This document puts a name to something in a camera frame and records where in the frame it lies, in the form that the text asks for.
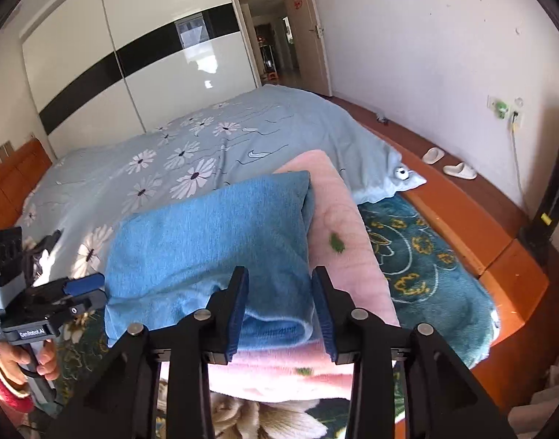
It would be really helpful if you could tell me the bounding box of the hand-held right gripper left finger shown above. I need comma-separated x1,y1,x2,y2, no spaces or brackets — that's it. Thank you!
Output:
46,266,250,439

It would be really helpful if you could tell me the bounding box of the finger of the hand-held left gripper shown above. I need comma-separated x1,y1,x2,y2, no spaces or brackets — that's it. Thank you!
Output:
62,272,106,296
23,230,62,284

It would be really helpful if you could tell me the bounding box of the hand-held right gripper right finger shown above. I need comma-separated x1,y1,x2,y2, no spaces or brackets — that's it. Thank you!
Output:
311,266,518,439

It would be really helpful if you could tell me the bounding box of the blue terry garment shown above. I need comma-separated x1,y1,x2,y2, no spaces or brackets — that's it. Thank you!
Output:
104,170,317,350

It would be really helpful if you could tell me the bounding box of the pink fleece garment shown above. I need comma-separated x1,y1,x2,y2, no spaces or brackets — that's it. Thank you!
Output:
208,149,401,401

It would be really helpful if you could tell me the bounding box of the person's left forearm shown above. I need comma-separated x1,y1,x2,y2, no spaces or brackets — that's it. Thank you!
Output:
0,343,35,414

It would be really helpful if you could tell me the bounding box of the person's left hand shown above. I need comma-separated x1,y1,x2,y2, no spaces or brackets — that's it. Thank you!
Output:
0,339,60,394

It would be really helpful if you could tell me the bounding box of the wooden headboard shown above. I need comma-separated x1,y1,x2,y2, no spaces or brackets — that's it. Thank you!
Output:
0,139,53,234

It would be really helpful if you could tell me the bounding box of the teal floral blanket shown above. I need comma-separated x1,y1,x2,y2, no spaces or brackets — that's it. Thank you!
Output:
55,192,502,439

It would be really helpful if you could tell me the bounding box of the light blue floral quilt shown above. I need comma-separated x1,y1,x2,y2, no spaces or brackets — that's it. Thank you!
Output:
21,83,399,284

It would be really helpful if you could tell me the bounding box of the white wardrobe with black band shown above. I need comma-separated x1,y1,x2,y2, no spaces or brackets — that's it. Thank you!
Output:
21,0,262,147

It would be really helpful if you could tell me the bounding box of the white cloth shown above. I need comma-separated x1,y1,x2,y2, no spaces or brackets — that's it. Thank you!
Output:
508,366,559,439

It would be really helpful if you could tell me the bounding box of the wooden room door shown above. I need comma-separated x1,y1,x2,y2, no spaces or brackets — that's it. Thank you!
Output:
279,0,332,98

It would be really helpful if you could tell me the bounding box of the wooden bed frame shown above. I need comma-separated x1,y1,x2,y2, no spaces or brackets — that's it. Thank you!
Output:
348,101,550,412

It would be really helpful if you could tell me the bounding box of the white wall cable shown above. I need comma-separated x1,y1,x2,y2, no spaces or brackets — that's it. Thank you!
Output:
510,116,538,218

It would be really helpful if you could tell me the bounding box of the wall socket with green cover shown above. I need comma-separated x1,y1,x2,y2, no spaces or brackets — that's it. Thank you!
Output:
487,95,525,122

